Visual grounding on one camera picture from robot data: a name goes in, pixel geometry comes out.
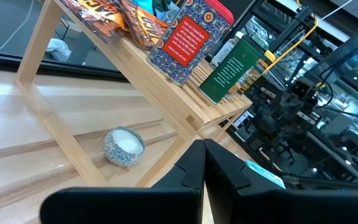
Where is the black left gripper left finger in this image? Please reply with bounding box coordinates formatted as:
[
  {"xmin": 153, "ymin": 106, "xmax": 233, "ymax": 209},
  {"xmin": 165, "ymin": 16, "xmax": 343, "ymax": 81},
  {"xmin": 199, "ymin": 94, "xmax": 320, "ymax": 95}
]
[{"xmin": 39, "ymin": 139, "xmax": 205, "ymax": 224}]

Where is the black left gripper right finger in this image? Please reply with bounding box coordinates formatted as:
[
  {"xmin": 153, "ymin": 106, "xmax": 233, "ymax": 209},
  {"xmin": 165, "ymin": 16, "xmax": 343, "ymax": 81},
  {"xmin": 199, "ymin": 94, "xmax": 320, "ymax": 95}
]
[{"xmin": 204, "ymin": 139, "xmax": 358, "ymax": 224}]

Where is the green black pepper tin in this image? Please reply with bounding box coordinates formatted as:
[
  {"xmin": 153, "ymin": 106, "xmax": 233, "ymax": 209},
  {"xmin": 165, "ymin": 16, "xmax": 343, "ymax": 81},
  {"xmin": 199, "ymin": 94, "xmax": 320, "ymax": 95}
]
[{"xmin": 199, "ymin": 35, "xmax": 265, "ymax": 105}]

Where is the red smoked paprika tin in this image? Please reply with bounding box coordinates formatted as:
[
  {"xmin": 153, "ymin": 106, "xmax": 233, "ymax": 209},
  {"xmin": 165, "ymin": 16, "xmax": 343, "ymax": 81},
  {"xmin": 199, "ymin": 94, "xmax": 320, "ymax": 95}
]
[{"xmin": 146, "ymin": 0, "xmax": 235, "ymax": 87}]

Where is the wooden slatted shelf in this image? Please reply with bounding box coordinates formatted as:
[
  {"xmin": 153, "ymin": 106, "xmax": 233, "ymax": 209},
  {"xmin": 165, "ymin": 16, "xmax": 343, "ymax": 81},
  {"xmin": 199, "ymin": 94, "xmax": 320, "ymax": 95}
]
[{"xmin": 14, "ymin": 0, "xmax": 254, "ymax": 187}]

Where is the blue Yellowstone book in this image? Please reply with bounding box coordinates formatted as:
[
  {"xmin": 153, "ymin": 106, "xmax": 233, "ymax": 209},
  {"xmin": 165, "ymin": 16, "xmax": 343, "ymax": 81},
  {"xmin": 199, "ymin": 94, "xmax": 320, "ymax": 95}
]
[{"xmin": 246, "ymin": 160, "xmax": 287, "ymax": 189}]

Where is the small speckled bowl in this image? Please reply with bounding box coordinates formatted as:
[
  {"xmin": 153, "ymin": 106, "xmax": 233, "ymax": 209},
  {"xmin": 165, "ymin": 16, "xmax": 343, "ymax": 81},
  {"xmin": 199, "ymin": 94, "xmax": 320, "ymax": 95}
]
[{"xmin": 103, "ymin": 126, "xmax": 146, "ymax": 167}]

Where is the white rag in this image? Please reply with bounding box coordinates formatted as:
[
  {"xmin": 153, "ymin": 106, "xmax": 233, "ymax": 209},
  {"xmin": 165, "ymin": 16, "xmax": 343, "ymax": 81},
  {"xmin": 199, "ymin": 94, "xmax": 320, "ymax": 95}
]
[{"xmin": 46, "ymin": 37, "xmax": 73, "ymax": 62}]

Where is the pile of clothes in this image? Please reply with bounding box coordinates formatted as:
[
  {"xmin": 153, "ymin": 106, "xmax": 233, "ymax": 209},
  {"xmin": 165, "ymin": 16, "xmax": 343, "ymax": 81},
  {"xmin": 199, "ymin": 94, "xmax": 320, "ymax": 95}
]
[{"xmin": 132, "ymin": 0, "xmax": 180, "ymax": 16}]

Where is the thick yellow cable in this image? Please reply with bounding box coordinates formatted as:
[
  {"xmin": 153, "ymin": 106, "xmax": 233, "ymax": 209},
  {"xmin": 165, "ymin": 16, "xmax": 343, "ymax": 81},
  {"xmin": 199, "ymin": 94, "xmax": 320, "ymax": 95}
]
[{"xmin": 259, "ymin": 17, "xmax": 319, "ymax": 75}]

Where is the pale grey cable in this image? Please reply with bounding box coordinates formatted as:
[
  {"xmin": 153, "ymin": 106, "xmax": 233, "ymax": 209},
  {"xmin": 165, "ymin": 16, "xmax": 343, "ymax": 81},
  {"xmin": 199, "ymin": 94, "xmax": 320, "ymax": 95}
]
[{"xmin": 317, "ymin": 0, "xmax": 354, "ymax": 22}]

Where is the white cable with plug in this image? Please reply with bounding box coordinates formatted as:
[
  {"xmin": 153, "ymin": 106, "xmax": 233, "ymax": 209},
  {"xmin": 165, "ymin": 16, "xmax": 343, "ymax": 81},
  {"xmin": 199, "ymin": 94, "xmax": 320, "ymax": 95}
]
[{"xmin": 0, "ymin": 0, "xmax": 35, "ymax": 52}]

